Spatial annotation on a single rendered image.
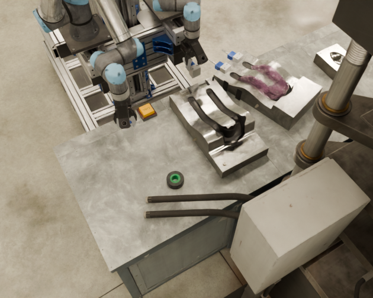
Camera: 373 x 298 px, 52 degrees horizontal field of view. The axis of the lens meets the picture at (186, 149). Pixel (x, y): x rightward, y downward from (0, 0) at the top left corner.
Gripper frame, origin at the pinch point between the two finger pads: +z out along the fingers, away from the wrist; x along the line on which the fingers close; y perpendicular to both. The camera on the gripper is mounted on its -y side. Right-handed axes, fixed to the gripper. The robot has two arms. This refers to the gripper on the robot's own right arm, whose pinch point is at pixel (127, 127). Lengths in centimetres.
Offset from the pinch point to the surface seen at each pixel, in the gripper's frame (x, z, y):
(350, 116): -64, -59, -52
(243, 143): -53, 9, -14
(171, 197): -14.5, 9.3, -34.8
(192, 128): -30.3, 6.3, -1.8
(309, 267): -65, 16, -73
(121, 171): 6.3, 15.0, -13.9
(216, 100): -45.7, 7.0, 13.0
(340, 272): -77, 16, -77
